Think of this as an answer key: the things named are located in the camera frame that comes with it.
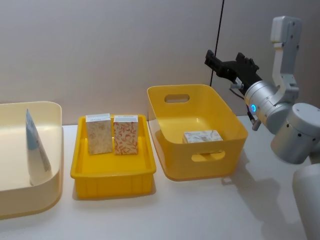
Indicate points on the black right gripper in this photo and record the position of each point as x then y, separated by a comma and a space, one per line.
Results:
243, 73

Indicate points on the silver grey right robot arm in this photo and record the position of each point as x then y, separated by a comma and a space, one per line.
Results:
295, 132

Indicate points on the white grey patterned packet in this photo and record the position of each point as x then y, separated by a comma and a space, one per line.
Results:
202, 136

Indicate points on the red leaf patterned packet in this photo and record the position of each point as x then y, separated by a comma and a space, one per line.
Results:
125, 137

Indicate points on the beige patterned packet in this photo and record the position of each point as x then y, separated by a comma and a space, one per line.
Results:
99, 136

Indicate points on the shallow yellow plastic tray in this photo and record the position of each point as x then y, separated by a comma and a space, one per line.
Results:
112, 175

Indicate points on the pale blue white packet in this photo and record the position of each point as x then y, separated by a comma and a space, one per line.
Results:
35, 147

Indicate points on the cream plastic bin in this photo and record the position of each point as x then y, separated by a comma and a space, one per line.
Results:
15, 160

